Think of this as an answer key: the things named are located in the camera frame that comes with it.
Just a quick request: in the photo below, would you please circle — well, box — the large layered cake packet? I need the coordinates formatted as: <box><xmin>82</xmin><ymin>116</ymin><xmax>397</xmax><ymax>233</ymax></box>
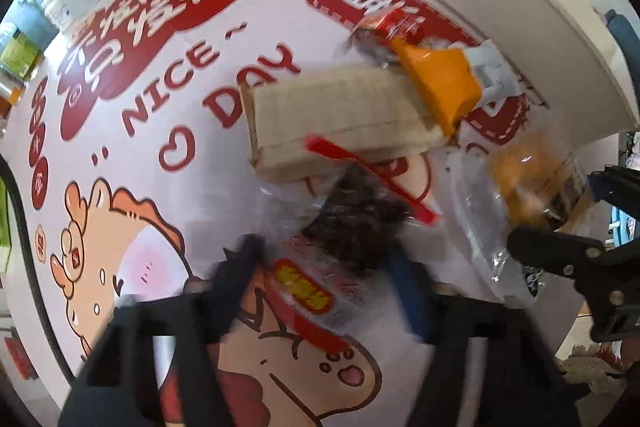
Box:
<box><xmin>240</xmin><ymin>64</ymin><xmax>458</xmax><ymax>182</ymax></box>

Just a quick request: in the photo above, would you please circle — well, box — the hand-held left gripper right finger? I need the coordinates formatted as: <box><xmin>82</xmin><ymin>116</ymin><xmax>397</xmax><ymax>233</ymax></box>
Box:
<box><xmin>387</xmin><ymin>252</ymin><xmax>583</xmax><ymax>427</ymax></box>

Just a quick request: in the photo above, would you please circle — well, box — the small metal jar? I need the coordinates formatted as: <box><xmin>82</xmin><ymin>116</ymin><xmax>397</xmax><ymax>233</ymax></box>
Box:
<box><xmin>0</xmin><ymin>67</ymin><xmax>26</xmax><ymax>106</ymax></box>

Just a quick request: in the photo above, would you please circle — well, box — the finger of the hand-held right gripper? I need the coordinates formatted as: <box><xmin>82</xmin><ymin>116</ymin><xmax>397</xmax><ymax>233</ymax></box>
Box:
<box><xmin>507</xmin><ymin>226</ymin><xmax>608</xmax><ymax>280</ymax></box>
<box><xmin>587</xmin><ymin>164</ymin><xmax>640</xmax><ymax>218</ymax></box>

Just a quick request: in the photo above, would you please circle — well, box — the orange and white snack packet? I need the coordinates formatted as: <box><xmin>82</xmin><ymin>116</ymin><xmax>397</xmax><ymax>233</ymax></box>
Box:
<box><xmin>392</xmin><ymin>38</ymin><xmax>521</xmax><ymax>135</ymax></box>

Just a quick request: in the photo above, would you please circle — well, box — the small red snack packet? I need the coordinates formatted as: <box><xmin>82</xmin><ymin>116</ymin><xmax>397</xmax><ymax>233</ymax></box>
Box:
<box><xmin>347</xmin><ymin>4</ymin><xmax>431</xmax><ymax>58</ymax></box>

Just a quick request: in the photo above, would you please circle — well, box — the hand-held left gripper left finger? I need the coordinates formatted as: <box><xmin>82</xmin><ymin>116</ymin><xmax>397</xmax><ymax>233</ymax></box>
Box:
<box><xmin>57</xmin><ymin>234</ymin><xmax>266</xmax><ymax>427</ymax></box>

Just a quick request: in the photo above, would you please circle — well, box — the clear packet of dark snack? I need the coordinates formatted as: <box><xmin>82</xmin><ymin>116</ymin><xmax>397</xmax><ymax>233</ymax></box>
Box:
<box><xmin>265</xmin><ymin>134</ymin><xmax>443</xmax><ymax>333</ymax></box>

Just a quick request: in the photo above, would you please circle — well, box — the yellow nugget snack packet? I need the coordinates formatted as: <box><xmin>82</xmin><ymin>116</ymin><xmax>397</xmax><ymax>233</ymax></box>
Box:
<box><xmin>460</xmin><ymin>132</ymin><xmax>593</xmax><ymax>298</ymax></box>

